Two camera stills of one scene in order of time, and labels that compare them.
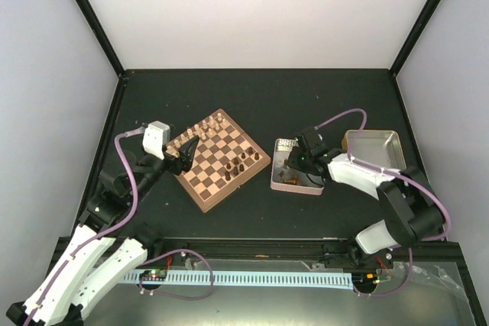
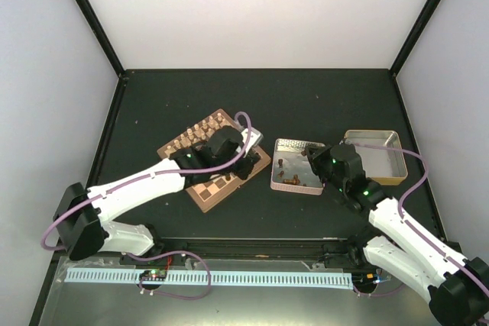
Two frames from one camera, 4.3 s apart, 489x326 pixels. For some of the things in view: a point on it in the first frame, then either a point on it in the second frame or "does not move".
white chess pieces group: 205,129 does not move
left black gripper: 186,157 to 242,172
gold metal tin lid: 379,147 does not move
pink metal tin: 284,177 does not move
